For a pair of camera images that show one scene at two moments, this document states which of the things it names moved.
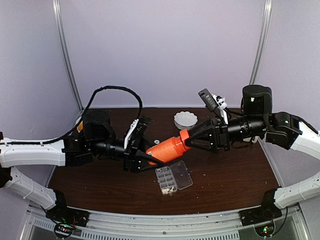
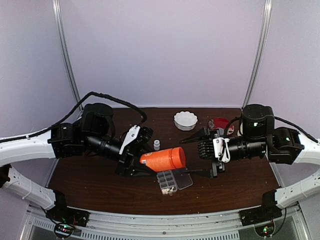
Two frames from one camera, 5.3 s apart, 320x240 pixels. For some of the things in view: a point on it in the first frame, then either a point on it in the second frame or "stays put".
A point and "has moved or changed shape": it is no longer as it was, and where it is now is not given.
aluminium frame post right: [267, 21] stays put
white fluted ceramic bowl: [185, 120] stays put
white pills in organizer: [166, 191] stays put
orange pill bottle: [167, 150] has moved or changed shape
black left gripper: [130, 159] -> [124, 163]
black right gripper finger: [207, 141] -> [206, 173]
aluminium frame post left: [56, 6] stays put
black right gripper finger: [200, 126] -> [201, 133]
